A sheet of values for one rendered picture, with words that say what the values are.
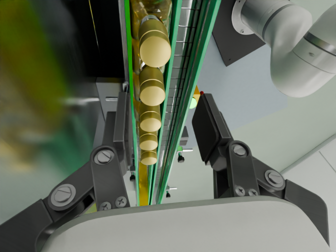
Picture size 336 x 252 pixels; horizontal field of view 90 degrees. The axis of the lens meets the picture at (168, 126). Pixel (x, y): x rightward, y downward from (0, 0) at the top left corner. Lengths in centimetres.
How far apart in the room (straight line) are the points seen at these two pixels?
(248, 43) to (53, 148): 86
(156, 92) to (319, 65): 42
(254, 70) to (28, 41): 99
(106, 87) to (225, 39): 55
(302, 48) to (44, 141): 56
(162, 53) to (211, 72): 78
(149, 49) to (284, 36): 50
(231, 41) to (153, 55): 71
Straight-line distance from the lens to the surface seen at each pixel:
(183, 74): 55
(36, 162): 22
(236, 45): 90
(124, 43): 50
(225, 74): 100
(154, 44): 19
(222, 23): 83
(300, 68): 55
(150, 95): 22
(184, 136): 88
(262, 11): 73
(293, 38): 65
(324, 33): 54
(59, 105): 26
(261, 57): 104
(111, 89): 58
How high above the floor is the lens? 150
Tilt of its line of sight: 39 degrees down
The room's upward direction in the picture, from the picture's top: 171 degrees clockwise
